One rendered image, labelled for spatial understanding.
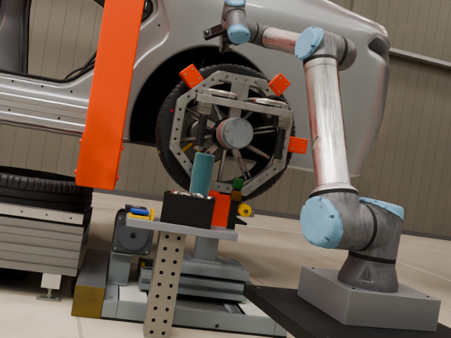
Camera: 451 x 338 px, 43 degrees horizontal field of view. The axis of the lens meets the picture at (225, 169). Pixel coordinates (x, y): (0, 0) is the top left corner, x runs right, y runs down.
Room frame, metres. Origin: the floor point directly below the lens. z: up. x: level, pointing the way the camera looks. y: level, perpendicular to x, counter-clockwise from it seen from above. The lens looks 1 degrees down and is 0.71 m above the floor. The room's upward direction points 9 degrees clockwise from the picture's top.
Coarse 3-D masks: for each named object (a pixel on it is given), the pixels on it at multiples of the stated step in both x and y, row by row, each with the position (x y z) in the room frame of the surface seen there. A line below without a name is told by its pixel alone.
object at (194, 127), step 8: (192, 120) 3.09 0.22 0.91; (216, 120) 3.11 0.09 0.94; (192, 128) 3.05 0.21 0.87; (208, 128) 3.06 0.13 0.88; (216, 128) 3.07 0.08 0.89; (184, 136) 3.08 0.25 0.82; (192, 136) 3.05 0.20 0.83; (184, 144) 3.08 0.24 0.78; (208, 144) 3.06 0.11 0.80; (184, 152) 3.08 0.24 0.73; (192, 152) 3.09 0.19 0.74; (200, 152) 3.10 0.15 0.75; (208, 152) 3.11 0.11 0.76; (216, 152) 3.12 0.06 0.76; (192, 160) 3.09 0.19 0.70
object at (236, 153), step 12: (216, 84) 2.65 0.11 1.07; (228, 84) 2.71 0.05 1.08; (252, 96) 2.80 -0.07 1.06; (216, 108) 2.67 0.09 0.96; (264, 120) 2.90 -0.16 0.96; (264, 132) 2.72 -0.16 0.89; (276, 132) 2.73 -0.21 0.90; (216, 144) 2.68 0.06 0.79; (264, 144) 2.93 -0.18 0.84; (240, 156) 2.70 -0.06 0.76; (264, 156) 2.72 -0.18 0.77; (240, 168) 2.70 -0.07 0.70; (252, 168) 2.90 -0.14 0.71; (264, 168) 2.70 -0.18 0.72; (228, 180) 2.89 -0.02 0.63
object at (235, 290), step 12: (144, 264) 2.69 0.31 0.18; (144, 276) 2.55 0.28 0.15; (180, 276) 2.63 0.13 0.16; (192, 276) 2.64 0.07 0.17; (204, 276) 2.67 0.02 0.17; (144, 288) 2.55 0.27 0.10; (180, 288) 2.58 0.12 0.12; (192, 288) 2.59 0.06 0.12; (204, 288) 2.60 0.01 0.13; (216, 288) 2.61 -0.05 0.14; (228, 288) 2.62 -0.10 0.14; (240, 288) 2.63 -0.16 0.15; (240, 300) 2.63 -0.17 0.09
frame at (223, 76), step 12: (216, 72) 2.56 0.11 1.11; (228, 72) 2.57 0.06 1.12; (204, 84) 2.59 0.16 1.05; (252, 84) 2.59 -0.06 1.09; (264, 84) 2.60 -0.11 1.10; (192, 96) 2.54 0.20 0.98; (264, 96) 2.65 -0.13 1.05; (180, 108) 2.56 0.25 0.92; (180, 120) 2.54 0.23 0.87; (180, 132) 2.54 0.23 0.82; (288, 132) 2.63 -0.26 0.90; (288, 144) 2.63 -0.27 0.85; (180, 156) 2.54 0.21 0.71; (192, 168) 2.55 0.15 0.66; (276, 168) 2.62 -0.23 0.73; (252, 180) 2.61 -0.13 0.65; (264, 180) 2.62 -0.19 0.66; (228, 192) 2.59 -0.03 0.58
